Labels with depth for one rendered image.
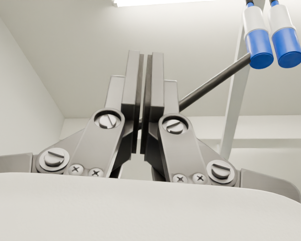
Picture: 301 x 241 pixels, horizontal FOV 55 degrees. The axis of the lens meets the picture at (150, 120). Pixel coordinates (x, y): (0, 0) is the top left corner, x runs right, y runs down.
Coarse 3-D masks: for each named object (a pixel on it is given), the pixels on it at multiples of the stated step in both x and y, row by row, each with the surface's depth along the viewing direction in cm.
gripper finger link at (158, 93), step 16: (160, 64) 12; (160, 80) 12; (144, 96) 13; (160, 96) 11; (176, 96) 12; (144, 112) 11; (160, 112) 11; (176, 112) 11; (144, 128) 11; (144, 144) 12; (144, 160) 13; (160, 160) 11; (208, 160) 10; (224, 160) 10; (224, 176) 9
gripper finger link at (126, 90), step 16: (128, 64) 12; (112, 80) 13; (128, 80) 11; (112, 96) 12; (128, 96) 11; (128, 112) 11; (128, 128) 11; (64, 144) 10; (128, 144) 11; (48, 160) 9; (64, 160) 9; (128, 160) 12
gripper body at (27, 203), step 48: (0, 192) 7; (48, 192) 7; (96, 192) 7; (144, 192) 7; (192, 192) 7; (240, 192) 8; (0, 240) 6; (48, 240) 6; (96, 240) 6; (144, 240) 6; (192, 240) 6; (240, 240) 6; (288, 240) 7
